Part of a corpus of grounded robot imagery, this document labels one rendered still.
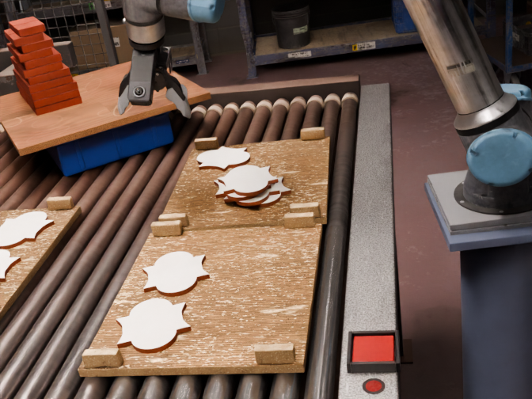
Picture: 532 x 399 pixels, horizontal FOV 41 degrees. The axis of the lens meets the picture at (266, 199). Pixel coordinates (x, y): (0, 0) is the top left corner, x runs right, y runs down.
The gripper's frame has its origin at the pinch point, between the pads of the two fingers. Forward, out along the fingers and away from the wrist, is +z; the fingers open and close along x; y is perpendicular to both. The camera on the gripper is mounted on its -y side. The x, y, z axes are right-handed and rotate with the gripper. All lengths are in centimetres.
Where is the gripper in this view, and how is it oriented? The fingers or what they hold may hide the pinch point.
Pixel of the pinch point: (154, 119)
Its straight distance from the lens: 157.8
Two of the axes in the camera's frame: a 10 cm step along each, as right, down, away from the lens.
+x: -10.0, -0.6, 0.4
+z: -0.1, 6.8, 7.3
